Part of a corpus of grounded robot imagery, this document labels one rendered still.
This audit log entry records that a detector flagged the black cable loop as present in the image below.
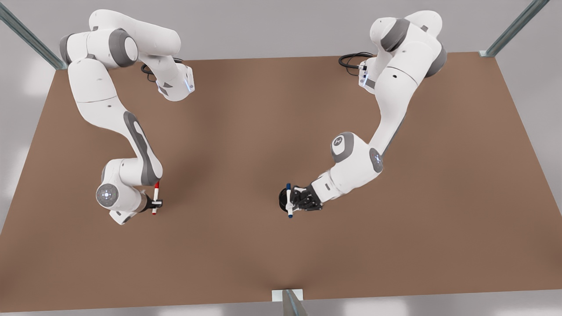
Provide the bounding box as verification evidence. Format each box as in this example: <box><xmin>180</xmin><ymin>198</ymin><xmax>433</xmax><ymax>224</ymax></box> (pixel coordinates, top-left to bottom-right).
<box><xmin>339</xmin><ymin>52</ymin><xmax>375</xmax><ymax>77</ymax></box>
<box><xmin>140</xmin><ymin>58</ymin><xmax>185</xmax><ymax>83</ymax></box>

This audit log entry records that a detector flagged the silver frame post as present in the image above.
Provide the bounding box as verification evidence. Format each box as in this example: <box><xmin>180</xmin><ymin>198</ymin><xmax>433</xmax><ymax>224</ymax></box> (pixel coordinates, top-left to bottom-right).
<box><xmin>479</xmin><ymin>0</ymin><xmax>550</xmax><ymax>58</ymax></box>
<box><xmin>0</xmin><ymin>4</ymin><xmax>67</xmax><ymax>70</ymax></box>
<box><xmin>272</xmin><ymin>289</ymin><xmax>308</xmax><ymax>316</ymax></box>

